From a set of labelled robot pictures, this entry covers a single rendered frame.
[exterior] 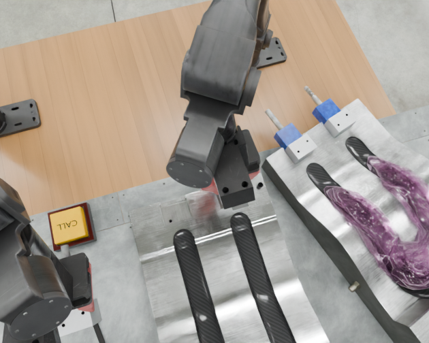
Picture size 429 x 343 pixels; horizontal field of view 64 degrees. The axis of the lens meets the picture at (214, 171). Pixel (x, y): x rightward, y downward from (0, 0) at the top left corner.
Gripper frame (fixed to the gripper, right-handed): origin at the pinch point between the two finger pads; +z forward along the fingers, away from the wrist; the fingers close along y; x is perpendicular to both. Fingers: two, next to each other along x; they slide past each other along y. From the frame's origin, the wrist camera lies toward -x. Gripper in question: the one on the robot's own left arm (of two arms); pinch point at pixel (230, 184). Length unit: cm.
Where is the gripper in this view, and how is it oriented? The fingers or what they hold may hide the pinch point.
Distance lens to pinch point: 60.0
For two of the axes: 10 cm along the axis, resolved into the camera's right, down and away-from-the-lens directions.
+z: 1.8, 5.6, 8.1
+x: -2.3, -7.7, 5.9
